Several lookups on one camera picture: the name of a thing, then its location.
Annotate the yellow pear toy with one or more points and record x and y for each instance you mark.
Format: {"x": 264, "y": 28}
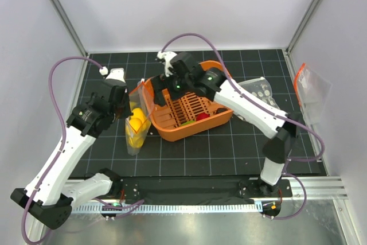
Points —
{"x": 136, "y": 140}

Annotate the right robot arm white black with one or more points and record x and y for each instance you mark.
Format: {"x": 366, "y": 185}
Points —
{"x": 278, "y": 126}

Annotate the aluminium frame post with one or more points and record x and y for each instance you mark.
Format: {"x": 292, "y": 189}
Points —
{"x": 68, "y": 25}
{"x": 314, "y": 4}

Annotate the zip bag on right wall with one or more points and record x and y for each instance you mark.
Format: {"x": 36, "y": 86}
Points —
{"x": 311, "y": 92}

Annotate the left aluminium frame post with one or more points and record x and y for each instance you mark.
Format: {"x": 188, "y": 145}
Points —
{"x": 68, "y": 25}

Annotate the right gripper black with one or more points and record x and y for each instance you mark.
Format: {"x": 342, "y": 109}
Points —
{"x": 172, "y": 95}

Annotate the right aluminium frame post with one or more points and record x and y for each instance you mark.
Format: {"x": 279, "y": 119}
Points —
{"x": 314, "y": 4}

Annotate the white slotted cable duct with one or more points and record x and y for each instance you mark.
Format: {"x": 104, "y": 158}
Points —
{"x": 95, "y": 207}

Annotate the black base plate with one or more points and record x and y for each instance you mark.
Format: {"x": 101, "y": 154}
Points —
{"x": 196, "y": 190}

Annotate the single clear zip bag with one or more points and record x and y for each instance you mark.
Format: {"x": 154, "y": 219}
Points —
{"x": 142, "y": 96}

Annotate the yellow mango toy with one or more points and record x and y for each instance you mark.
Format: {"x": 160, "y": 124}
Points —
{"x": 134, "y": 126}

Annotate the yellow lemon toy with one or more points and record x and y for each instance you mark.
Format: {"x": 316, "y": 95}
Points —
{"x": 138, "y": 113}

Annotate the green fruit toy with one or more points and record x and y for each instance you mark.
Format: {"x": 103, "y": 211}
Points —
{"x": 188, "y": 122}

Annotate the orange plastic basket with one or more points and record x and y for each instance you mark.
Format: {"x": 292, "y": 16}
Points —
{"x": 168, "y": 119}

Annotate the clear zip bags stack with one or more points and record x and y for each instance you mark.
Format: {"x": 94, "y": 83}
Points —
{"x": 261, "y": 89}

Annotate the aluminium rail profile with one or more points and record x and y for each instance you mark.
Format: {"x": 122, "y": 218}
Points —
{"x": 318, "y": 188}

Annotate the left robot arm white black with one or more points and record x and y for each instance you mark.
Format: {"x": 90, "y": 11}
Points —
{"x": 45, "y": 197}

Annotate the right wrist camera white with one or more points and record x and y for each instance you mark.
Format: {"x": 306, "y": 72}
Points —
{"x": 166, "y": 58}

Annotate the dark brown fruit toy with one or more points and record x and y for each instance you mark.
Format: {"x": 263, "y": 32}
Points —
{"x": 220, "y": 110}

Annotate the red apple toy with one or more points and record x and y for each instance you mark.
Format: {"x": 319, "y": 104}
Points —
{"x": 202, "y": 116}

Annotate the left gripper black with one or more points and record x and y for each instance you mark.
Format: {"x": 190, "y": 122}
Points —
{"x": 127, "y": 112}

